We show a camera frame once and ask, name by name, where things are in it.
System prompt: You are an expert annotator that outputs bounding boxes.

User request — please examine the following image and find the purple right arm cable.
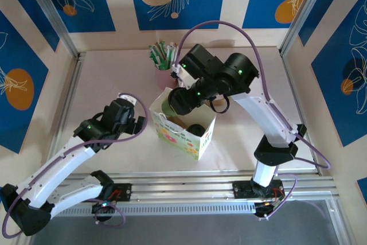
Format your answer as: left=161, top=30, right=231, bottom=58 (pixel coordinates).
left=173, top=20, right=332, bottom=222

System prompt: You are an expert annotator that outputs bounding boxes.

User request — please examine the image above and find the black left electronics module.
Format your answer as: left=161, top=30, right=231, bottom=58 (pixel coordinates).
left=91, top=199, right=117, bottom=223

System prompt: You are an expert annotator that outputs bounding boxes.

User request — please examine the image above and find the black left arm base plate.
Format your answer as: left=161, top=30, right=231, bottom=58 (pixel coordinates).
left=110, top=183, right=132, bottom=202

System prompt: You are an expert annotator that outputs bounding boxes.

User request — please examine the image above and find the grey slotted cable duct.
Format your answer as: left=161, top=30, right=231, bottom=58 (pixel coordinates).
left=37, top=201, right=259, bottom=217

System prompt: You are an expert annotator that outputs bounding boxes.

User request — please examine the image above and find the white paper wrapped straw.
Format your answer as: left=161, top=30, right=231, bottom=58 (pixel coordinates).
left=170, top=44, right=180, bottom=69
left=167, top=42, right=175, bottom=69

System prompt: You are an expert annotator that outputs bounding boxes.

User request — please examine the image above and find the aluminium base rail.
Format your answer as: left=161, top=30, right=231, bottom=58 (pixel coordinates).
left=24, top=170, right=341, bottom=203

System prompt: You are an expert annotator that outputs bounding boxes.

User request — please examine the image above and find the green white wrapped straw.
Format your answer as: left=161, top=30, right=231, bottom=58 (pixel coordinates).
left=159, top=38, right=169, bottom=69
left=148, top=44, right=166, bottom=69
left=148, top=50, right=163, bottom=70

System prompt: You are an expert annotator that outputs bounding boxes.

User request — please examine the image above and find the aluminium side rail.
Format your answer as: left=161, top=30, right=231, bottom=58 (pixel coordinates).
left=40, top=52, right=85, bottom=184
left=279, top=49, right=323, bottom=177

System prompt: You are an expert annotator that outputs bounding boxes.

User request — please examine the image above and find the aluminium frame post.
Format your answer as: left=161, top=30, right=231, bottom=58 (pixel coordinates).
left=278, top=0, right=341, bottom=56
left=20, top=0, right=84, bottom=60

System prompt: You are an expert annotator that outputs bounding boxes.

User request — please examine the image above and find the black electronics module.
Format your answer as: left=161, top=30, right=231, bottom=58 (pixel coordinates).
left=91, top=199, right=117, bottom=223
left=253, top=200, right=283, bottom=222

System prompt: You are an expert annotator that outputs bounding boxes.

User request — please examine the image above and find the green paper coffee cup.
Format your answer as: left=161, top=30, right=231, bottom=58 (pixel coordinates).
left=159, top=97, right=176, bottom=117

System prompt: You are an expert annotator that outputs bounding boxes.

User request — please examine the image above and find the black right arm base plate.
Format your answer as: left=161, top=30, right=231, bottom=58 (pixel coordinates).
left=232, top=180, right=284, bottom=200

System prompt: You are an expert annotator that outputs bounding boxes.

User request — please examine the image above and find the pink straw holder cup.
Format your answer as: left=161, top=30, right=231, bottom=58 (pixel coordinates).
left=155, top=65, right=177, bottom=90

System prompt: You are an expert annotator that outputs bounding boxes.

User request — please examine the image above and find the black plastic cup lid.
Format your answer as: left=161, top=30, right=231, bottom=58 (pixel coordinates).
left=188, top=123, right=208, bottom=137

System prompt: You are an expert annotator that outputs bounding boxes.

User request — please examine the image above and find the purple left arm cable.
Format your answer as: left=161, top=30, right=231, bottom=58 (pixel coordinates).
left=2, top=92, right=150, bottom=239

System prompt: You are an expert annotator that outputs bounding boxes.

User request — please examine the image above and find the white printed paper bag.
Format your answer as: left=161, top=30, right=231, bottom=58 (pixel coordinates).
left=148, top=86, right=217, bottom=162

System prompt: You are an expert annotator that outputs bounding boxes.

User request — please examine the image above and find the black right electronics module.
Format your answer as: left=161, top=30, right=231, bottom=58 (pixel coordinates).
left=253, top=200, right=283, bottom=222

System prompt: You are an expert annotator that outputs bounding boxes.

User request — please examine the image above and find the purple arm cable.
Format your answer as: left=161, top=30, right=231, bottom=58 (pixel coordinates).
left=173, top=20, right=332, bottom=222
left=2, top=92, right=150, bottom=239

